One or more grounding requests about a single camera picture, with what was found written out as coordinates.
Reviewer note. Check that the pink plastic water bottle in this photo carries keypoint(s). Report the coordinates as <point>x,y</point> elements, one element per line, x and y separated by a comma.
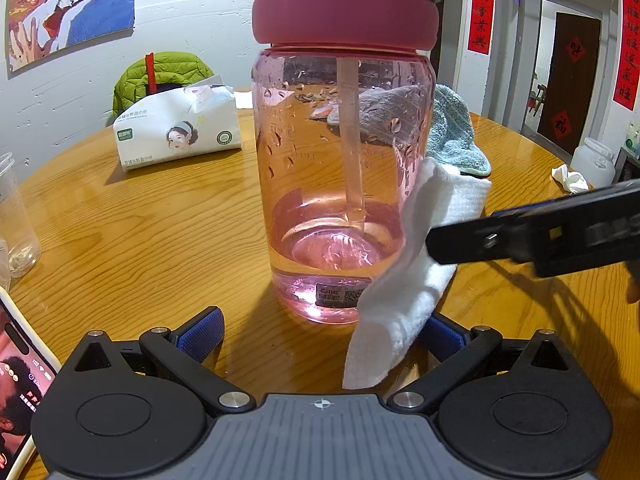
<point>342,96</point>

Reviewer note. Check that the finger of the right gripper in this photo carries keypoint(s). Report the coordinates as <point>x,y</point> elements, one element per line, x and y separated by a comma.
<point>567,235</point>

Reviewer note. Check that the crumpled white tissue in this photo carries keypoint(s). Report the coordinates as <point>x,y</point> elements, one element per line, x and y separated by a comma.
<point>572,182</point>

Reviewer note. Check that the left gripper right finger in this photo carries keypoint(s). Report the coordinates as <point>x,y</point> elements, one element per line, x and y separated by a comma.
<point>444,337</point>

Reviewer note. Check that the green quilted jacket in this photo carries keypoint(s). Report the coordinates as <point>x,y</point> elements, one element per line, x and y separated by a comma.
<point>157,72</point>

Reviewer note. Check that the dark wooden door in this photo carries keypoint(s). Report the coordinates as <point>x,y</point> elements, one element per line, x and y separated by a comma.
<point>573,69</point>

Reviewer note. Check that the teal striped dish cloth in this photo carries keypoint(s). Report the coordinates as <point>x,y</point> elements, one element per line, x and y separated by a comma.
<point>450,135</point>

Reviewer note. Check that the white paper towel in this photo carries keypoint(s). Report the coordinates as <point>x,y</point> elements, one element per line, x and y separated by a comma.
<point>394,308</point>

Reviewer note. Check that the smartphone with lit screen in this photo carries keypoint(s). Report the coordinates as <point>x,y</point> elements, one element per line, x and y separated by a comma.
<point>27,369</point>

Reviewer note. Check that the clear plastic cup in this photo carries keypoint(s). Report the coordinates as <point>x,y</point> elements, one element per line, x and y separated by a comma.
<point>24,248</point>

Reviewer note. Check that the red couplet banner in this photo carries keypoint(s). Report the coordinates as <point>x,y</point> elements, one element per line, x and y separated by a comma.
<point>482,14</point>

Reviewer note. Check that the anime girl wall poster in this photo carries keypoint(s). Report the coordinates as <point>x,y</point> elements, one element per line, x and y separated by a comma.
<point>36,29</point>

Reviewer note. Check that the white plastic jug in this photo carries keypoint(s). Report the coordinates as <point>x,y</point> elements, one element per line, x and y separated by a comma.
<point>594,161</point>

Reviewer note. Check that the white tissue pack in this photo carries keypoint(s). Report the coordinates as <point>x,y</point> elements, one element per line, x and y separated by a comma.
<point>183,122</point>

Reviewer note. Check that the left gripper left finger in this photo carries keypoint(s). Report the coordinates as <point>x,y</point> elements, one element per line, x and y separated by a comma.
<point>201,335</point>

